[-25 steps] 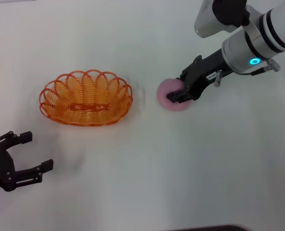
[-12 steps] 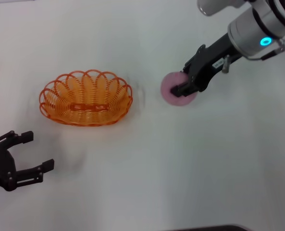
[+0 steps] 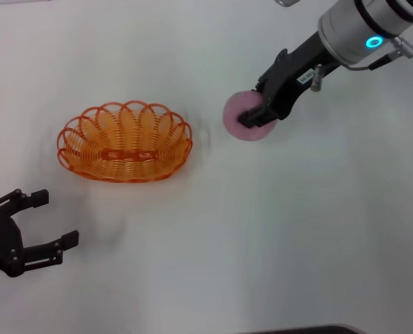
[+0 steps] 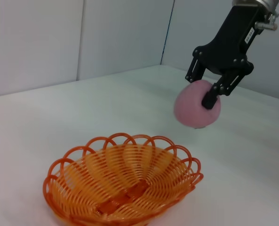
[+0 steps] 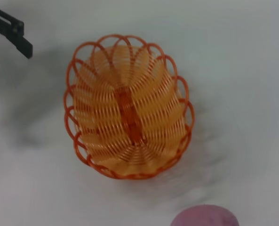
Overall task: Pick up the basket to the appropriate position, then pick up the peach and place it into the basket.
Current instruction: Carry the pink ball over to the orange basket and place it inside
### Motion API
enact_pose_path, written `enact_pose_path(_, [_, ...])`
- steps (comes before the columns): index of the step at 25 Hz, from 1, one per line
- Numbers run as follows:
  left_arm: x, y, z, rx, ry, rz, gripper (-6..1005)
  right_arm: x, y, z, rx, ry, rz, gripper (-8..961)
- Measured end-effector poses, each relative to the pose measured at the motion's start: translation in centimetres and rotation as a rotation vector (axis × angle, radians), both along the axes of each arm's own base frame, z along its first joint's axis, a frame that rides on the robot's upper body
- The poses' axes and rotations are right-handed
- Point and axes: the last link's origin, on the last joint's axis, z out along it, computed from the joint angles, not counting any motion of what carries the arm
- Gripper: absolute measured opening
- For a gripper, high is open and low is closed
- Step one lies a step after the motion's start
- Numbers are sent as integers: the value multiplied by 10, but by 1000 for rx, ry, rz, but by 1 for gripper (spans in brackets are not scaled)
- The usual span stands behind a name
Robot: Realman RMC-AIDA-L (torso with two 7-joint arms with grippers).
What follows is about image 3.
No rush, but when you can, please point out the right wrist cable with plug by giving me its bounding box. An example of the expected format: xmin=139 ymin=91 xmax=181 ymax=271
xmin=309 ymin=35 xmax=413 ymax=93

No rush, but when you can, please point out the orange plastic wire basket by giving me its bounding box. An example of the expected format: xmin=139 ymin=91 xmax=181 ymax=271
xmin=56 ymin=100 xmax=194 ymax=184

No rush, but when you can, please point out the pink peach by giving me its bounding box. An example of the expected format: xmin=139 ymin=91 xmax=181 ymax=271
xmin=222 ymin=89 xmax=279 ymax=142

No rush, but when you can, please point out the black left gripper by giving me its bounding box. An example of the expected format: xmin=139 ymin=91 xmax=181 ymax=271
xmin=0 ymin=188 xmax=80 ymax=278

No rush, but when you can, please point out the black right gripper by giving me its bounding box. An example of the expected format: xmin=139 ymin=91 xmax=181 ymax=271
xmin=237 ymin=30 xmax=343 ymax=129

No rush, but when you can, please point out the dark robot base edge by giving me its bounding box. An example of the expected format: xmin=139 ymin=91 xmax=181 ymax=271
xmin=251 ymin=325 xmax=362 ymax=334

